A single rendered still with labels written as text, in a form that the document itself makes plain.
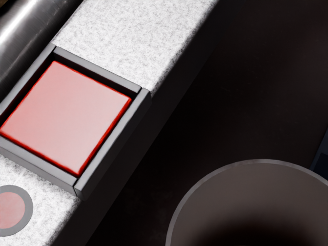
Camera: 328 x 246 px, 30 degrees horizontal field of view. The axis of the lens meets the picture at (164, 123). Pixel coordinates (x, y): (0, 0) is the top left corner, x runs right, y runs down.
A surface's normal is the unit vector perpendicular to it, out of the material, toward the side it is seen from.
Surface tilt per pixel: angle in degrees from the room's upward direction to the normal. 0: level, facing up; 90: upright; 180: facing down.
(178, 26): 0
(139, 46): 0
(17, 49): 41
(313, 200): 87
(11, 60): 49
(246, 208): 87
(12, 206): 0
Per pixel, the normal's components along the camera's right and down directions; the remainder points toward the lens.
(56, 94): -0.04, -0.48
